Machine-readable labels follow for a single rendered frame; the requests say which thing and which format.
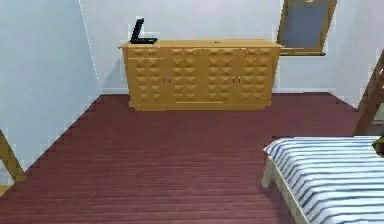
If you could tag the yellow wooden sideboard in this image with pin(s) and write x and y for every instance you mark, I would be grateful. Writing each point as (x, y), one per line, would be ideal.
(200, 75)

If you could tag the black laptop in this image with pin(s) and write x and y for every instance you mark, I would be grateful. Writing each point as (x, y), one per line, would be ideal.
(138, 33)

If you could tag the wooden framed window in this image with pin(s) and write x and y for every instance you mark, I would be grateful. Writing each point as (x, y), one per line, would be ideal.
(305, 26)

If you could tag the striped white bed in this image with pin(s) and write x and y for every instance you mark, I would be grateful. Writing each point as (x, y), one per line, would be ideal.
(333, 180)

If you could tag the brown wooden shelf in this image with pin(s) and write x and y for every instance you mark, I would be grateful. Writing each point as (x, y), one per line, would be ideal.
(371, 96)

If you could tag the yellow wooden furniture leg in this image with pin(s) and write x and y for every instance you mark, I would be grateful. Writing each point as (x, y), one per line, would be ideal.
(10, 160)

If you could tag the green object on bed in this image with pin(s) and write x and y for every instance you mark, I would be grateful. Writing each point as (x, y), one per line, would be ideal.
(379, 145)

